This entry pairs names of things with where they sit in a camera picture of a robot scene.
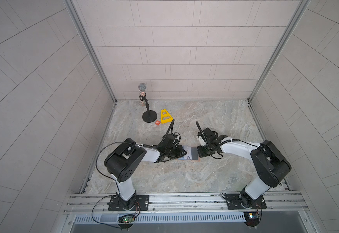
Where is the white credit card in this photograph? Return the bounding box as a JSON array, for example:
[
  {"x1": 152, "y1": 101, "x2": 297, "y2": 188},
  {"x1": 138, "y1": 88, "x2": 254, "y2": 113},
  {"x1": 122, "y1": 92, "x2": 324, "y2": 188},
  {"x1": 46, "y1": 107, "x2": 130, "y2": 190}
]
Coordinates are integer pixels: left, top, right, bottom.
[{"x1": 181, "y1": 145, "x2": 191, "y2": 160}]

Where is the black VIP credit card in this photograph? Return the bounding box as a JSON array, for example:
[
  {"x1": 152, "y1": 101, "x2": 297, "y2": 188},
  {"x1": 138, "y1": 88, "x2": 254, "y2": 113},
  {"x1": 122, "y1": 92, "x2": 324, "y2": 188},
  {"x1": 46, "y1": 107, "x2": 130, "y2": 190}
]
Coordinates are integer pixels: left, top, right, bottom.
[{"x1": 190, "y1": 147, "x2": 199, "y2": 160}]

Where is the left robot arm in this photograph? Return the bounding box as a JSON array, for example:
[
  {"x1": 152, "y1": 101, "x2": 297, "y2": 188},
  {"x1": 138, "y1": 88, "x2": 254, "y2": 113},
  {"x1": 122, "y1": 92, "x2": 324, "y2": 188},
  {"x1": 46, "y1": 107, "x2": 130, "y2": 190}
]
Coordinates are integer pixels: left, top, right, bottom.
[{"x1": 104, "y1": 132, "x2": 187, "y2": 203}]

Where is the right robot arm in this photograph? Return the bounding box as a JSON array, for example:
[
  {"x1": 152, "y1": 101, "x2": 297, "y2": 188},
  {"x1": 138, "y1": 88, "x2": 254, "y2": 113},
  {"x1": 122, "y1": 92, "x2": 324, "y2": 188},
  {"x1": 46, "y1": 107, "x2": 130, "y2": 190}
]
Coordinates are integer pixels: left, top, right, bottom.
[{"x1": 197, "y1": 126, "x2": 292, "y2": 209}]

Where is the yellow triangular plastic block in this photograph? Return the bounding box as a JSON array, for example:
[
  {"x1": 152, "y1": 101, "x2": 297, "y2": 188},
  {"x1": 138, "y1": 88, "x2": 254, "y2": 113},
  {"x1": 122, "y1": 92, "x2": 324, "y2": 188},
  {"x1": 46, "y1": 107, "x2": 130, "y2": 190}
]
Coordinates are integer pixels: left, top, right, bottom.
[{"x1": 161, "y1": 109, "x2": 173, "y2": 124}]

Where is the microphone on black stand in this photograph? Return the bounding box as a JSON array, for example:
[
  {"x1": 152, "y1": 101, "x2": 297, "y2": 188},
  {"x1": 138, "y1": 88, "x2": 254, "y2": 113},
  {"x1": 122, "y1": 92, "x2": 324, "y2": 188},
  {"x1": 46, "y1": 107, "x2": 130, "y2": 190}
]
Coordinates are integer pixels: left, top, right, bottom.
[{"x1": 138, "y1": 83, "x2": 157, "y2": 123}]

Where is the left green circuit board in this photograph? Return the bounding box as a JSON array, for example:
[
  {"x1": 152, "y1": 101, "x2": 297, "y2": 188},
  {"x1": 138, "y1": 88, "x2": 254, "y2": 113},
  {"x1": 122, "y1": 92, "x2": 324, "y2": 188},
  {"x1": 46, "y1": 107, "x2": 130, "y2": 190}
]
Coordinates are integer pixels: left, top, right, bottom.
[{"x1": 118, "y1": 215, "x2": 136, "y2": 224}]

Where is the right circuit board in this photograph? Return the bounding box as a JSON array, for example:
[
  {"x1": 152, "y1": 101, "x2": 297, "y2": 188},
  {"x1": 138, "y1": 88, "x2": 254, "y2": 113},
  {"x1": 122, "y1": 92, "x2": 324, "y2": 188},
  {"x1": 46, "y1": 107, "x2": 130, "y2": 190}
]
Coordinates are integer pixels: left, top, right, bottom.
[{"x1": 244, "y1": 212, "x2": 261, "y2": 227}]

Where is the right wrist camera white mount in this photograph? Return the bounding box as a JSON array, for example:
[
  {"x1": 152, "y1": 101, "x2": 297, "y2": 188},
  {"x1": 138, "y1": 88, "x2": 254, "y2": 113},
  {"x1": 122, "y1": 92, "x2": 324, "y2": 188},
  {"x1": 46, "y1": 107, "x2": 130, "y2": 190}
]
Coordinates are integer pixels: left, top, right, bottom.
[{"x1": 198, "y1": 136, "x2": 207, "y2": 147}]

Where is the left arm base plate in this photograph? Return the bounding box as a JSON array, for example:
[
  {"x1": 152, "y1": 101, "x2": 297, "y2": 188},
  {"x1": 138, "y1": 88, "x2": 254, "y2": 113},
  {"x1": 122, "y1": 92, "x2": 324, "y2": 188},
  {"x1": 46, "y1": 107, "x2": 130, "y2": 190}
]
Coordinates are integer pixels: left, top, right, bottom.
[{"x1": 108, "y1": 194, "x2": 150, "y2": 211}]

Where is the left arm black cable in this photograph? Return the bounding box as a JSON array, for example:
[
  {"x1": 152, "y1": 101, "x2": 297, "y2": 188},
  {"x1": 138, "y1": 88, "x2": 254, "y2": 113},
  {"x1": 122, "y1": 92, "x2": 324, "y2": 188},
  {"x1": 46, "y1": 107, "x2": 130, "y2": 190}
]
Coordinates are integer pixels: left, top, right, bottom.
[{"x1": 95, "y1": 118, "x2": 175, "y2": 183}]

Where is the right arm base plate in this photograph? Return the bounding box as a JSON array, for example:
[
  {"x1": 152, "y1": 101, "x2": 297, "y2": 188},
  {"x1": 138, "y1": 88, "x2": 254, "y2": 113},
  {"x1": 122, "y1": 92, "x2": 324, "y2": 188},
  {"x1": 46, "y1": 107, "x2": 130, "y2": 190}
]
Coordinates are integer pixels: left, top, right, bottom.
[{"x1": 222, "y1": 193, "x2": 267, "y2": 210}]

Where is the aluminium mounting rail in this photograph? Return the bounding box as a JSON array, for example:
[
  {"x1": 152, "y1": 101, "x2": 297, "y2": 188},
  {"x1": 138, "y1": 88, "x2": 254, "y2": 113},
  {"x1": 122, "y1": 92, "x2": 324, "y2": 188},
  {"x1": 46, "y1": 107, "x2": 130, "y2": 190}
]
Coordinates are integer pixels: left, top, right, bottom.
[{"x1": 61, "y1": 191, "x2": 309, "y2": 214}]

